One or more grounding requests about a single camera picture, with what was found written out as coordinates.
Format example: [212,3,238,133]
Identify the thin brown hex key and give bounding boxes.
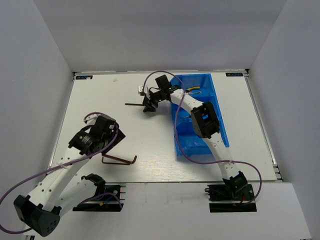
[124,103,145,107]

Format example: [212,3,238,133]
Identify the brown hex key long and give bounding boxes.
[101,154,138,166]

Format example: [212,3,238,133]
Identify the yellow combination pliers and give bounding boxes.
[186,86,200,93]

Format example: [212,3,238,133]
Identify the blue handled screwdriver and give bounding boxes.
[178,115,192,123]

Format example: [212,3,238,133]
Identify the yellow needle-nose pliers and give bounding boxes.
[186,91,202,95]

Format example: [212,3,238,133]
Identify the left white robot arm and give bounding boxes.
[13,114,125,237]

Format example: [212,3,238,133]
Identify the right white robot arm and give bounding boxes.
[138,75,248,200]

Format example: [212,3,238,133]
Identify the blue plastic sorting bin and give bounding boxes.
[170,73,230,157]

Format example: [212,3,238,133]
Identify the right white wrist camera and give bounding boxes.
[138,85,148,96]

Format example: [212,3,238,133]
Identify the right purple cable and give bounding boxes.
[142,70,263,206]

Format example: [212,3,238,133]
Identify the purple cable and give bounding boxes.
[142,70,263,206]
[0,111,124,235]

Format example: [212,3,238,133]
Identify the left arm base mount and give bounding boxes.
[72,183,126,213]

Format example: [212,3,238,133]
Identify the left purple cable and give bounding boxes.
[0,111,124,235]

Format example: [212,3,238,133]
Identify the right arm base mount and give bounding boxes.
[204,184,257,213]

